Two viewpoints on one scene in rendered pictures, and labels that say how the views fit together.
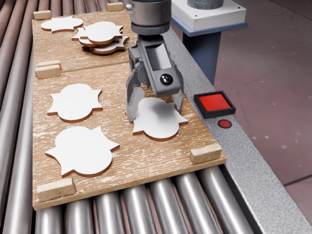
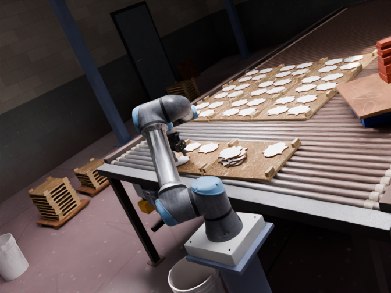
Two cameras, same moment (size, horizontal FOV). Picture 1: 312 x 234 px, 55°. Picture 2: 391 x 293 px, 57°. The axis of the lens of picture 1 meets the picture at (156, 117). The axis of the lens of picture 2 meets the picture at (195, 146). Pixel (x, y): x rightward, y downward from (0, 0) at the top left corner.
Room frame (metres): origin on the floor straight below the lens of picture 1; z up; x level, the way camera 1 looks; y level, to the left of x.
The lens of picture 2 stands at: (2.40, -0.64, 1.76)
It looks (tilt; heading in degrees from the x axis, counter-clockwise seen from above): 21 degrees down; 158
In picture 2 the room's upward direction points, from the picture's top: 22 degrees counter-clockwise
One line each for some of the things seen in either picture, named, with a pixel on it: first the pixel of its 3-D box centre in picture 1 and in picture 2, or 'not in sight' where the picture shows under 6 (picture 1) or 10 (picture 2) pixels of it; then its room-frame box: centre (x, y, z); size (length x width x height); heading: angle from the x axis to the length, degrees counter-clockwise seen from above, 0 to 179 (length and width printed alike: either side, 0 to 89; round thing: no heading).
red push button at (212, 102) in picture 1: (214, 104); not in sight; (0.58, -0.14, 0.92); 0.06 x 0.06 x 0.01; 14
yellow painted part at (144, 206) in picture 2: not in sight; (142, 195); (0.21, -0.24, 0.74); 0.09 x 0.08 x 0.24; 14
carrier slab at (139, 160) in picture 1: (114, 113); (195, 156); (0.53, 0.09, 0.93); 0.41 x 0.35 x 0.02; 17
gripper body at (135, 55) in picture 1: (150, 51); (175, 141); (0.54, 0.01, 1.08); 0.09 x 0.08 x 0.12; 18
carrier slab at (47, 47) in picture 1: (89, 37); (251, 159); (0.93, 0.22, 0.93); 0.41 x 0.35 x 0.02; 19
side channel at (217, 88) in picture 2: not in sight; (259, 64); (-0.73, 1.67, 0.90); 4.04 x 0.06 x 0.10; 104
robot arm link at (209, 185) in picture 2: not in sight; (209, 195); (1.28, -0.21, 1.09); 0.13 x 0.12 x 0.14; 64
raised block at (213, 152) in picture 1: (205, 153); not in sight; (0.39, -0.09, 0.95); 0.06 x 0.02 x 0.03; 107
